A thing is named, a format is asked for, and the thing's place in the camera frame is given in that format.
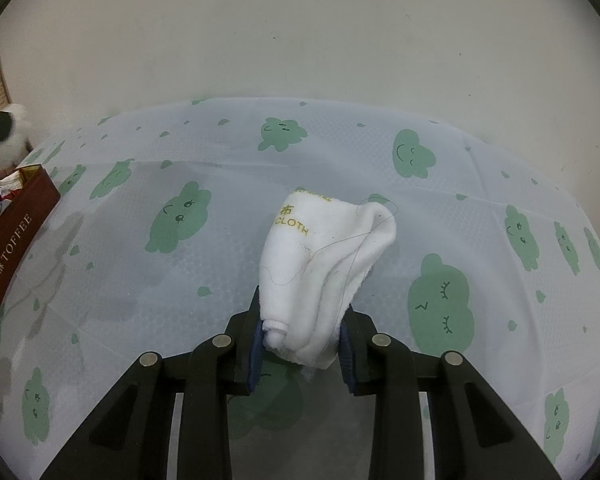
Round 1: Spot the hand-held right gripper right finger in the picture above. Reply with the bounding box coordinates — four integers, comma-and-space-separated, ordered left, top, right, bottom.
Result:
337, 307, 564, 480

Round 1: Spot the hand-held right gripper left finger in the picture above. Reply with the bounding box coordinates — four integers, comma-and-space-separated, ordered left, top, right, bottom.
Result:
40, 285, 264, 480

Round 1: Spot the white towel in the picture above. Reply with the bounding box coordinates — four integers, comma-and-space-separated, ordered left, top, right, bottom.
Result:
258, 189, 399, 371

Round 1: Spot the red tin box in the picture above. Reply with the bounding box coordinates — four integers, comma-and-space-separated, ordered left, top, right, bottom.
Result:
0, 164, 62, 359

